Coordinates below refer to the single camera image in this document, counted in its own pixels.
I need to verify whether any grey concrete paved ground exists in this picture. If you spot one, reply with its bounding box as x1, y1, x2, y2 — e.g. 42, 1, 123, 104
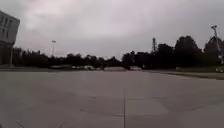
0, 69, 224, 128

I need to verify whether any lattice tower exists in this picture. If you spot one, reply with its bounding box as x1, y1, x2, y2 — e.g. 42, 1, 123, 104
151, 37, 157, 54

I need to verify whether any grey building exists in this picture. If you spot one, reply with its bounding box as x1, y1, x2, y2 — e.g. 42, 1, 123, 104
0, 10, 21, 66

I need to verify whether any row of dark trees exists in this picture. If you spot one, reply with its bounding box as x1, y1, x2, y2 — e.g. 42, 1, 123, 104
11, 35, 224, 71

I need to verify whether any grass strip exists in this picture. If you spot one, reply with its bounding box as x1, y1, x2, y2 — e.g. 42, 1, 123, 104
146, 68, 224, 81

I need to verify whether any tall light pole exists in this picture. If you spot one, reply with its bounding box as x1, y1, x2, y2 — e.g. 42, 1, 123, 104
50, 40, 57, 58
210, 24, 224, 64

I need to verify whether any row of parked vehicles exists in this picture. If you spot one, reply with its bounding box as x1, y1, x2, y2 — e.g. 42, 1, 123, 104
49, 64, 144, 72

